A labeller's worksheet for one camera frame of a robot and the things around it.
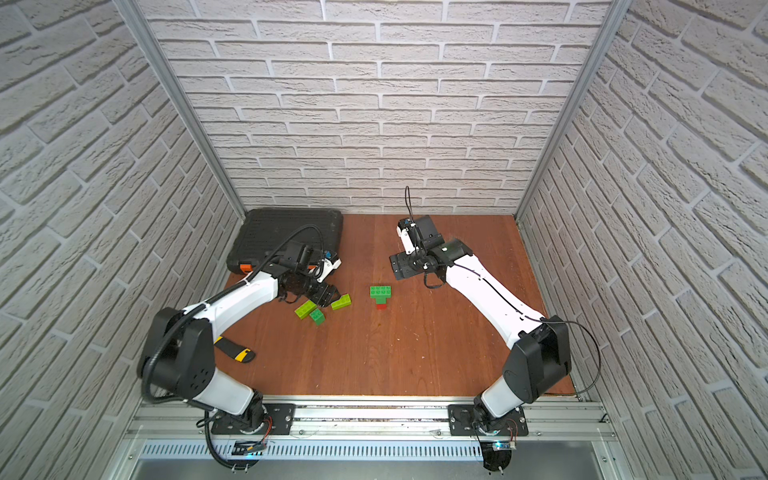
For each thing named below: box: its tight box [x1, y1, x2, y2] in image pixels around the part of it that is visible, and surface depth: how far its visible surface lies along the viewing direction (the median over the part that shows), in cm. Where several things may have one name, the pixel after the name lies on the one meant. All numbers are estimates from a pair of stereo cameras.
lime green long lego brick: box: [294, 300, 317, 320], surface depth 94 cm
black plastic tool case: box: [226, 208, 344, 273], surface depth 105 cm
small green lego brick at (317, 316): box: [309, 308, 325, 326], surface depth 91 cm
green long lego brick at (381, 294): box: [370, 286, 392, 305], surface depth 89 cm
